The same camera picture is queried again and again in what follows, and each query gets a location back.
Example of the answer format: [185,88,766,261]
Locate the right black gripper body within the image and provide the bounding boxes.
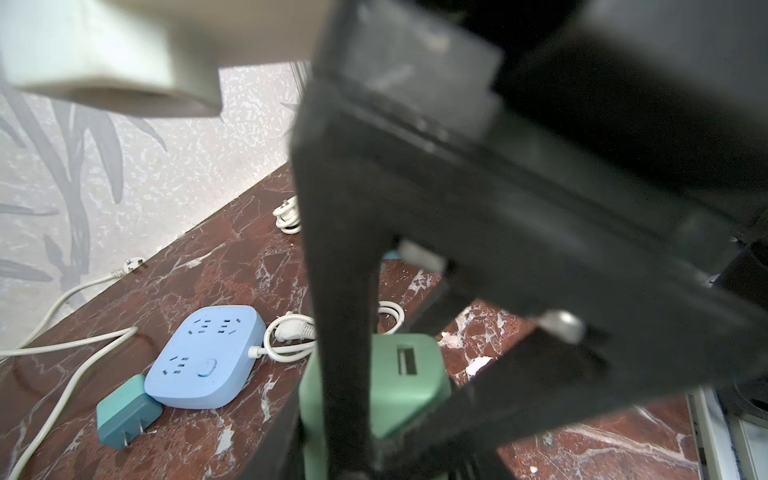
[311,0,768,385]

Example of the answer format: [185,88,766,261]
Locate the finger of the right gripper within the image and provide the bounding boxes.
[374,281,768,480]
[290,77,391,479]

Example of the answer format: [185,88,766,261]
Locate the light green usb plug cube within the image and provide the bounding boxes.
[299,334,451,479]

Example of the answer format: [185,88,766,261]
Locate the square blue power strip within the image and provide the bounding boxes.
[144,305,266,410]

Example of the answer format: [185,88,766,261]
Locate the teal plug cube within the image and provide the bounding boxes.
[96,374,163,450]

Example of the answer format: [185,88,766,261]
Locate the coiled white teal-strip cable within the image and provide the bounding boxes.
[272,195,302,235]

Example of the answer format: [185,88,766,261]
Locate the blue strip white cable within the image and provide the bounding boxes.
[248,299,406,364]

